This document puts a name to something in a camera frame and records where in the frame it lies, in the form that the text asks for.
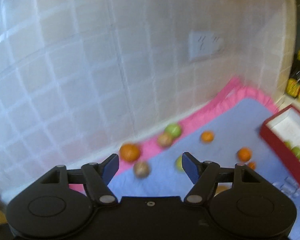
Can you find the red cardboard box tray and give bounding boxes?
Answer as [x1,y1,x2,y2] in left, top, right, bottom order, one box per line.
[260,105,300,186]

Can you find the white wall socket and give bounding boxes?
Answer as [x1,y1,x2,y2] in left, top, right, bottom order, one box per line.
[188,30,224,61]

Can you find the dark soy sauce bottle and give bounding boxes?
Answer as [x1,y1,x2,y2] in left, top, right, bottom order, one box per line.
[286,49,300,98]

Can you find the green apple on mat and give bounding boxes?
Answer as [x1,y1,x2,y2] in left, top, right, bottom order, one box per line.
[175,155,184,172]

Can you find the small tangerine near box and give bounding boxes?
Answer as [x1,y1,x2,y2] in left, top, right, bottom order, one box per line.
[247,161,256,170]

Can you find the pink towel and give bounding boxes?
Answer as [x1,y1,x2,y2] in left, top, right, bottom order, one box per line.
[69,77,279,192]

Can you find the small tangerine behind finger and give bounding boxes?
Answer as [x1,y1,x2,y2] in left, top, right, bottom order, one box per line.
[215,185,229,196]

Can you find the green apple in box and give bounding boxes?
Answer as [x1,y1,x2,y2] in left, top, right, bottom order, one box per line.
[291,146,300,160]

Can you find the light blue quilted mat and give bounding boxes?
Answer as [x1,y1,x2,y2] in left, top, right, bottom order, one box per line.
[108,99,300,239]

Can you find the large orange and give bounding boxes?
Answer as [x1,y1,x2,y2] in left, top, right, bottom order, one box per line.
[119,143,141,163]

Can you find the green apple at wall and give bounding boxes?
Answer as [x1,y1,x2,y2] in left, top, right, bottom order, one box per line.
[164,123,183,139]

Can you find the small tangerine on mat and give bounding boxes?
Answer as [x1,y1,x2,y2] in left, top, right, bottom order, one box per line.
[200,131,215,144]

